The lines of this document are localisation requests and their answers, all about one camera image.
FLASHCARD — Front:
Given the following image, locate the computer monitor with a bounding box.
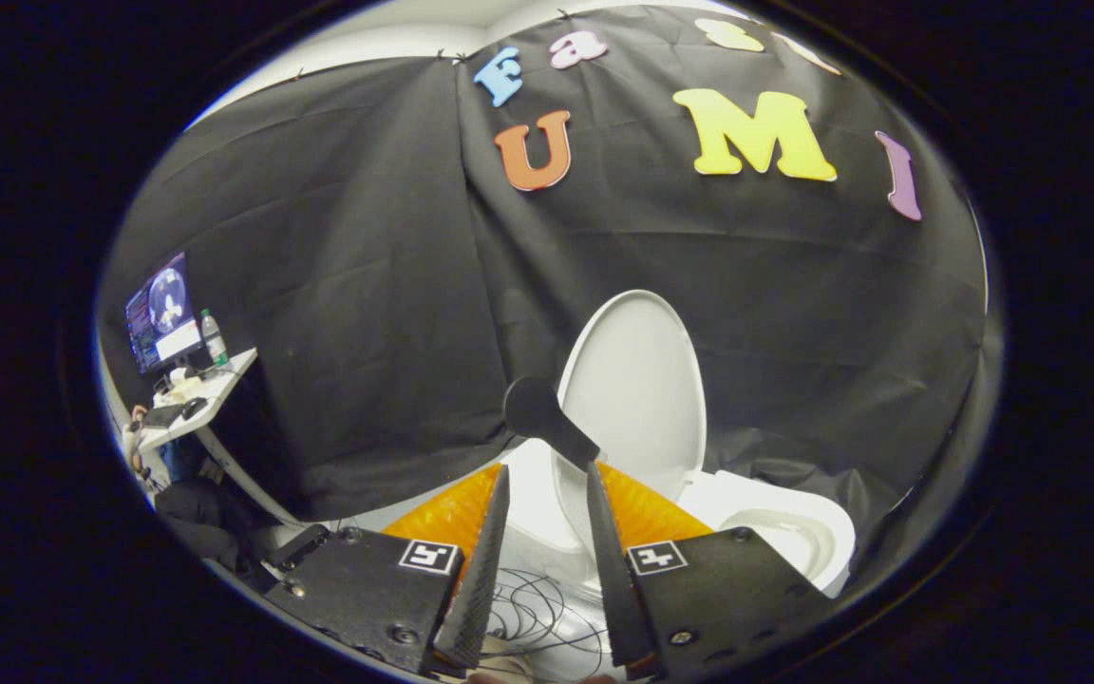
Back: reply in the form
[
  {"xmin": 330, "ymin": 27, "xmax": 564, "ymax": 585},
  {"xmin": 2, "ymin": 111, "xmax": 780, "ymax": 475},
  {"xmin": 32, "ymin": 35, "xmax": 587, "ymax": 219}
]
[{"xmin": 124, "ymin": 252, "xmax": 204, "ymax": 374}]

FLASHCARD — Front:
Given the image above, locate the white desk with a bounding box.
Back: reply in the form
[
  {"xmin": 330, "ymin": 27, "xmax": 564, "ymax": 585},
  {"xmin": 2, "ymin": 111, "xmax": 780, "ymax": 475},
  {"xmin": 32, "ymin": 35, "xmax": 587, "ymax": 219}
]
[{"xmin": 134, "ymin": 348, "xmax": 306, "ymax": 528}]

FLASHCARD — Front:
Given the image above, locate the clear water bottle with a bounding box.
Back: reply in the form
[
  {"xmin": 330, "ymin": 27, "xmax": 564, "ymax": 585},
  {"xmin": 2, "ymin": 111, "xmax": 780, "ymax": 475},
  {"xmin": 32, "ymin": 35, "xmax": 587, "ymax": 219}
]
[{"xmin": 199, "ymin": 308, "xmax": 229, "ymax": 370}]

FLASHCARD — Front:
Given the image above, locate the black backdrop cloth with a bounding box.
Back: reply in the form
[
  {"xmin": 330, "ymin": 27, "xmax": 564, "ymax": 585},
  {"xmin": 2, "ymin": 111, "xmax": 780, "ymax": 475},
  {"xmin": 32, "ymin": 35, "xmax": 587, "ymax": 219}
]
[{"xmin": 96, "ymin": 5, "xmax": 1004, "ymax": 590}]

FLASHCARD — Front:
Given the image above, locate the black office chair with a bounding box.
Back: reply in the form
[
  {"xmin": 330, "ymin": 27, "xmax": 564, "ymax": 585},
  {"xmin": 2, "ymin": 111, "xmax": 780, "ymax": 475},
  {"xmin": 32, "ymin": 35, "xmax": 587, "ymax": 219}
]
[{"xmin": 156, "ymin": 475, "xmax": 268, "ymax": 580}]

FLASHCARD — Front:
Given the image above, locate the tangle of black cables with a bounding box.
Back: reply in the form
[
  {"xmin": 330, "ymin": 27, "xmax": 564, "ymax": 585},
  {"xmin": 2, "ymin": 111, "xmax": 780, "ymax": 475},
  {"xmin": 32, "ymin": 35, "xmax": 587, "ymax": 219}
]
[{"xmin": 485, "ymin": 568, "xmax": 610, "ymax": 677}]

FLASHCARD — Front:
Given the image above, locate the white toilet bowl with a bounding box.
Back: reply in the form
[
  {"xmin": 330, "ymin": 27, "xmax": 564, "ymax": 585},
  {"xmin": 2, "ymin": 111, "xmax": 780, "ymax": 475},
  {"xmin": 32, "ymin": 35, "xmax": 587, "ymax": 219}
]
[{"xmin": 547, "ymin": 470, "xmax": 858, "ymax": 656}]

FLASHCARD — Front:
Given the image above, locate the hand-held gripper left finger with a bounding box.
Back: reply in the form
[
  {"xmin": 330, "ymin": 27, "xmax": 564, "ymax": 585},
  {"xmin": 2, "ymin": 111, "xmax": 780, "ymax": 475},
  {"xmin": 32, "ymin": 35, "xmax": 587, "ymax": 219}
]
[{"xmin": 265, "ymin": 463, "xmax": 513, "ymax": 677}]

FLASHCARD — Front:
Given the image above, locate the black round lid handle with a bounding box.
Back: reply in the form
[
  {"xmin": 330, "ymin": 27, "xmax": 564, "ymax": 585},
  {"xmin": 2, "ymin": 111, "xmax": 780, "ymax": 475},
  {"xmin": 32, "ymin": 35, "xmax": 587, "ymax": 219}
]
[{"xmin": 503, "ymin": 376, "xmax": 602, "ymax": 473}]

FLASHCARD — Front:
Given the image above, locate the white toilet lid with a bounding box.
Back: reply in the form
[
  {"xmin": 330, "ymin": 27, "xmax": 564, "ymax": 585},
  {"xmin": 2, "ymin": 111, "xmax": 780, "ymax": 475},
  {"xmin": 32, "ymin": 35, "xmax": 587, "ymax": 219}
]
[{"xmin": 556, "ymin": 289, "xmax": 707, "ymax": 533}]

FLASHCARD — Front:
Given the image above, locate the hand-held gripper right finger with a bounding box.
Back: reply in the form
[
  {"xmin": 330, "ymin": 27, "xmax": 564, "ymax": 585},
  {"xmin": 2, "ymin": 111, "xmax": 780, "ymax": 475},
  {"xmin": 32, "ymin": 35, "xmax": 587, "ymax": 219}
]
[{"xmin": 585, "ymin": 461, "xmax": 838, "ymax": 683}]

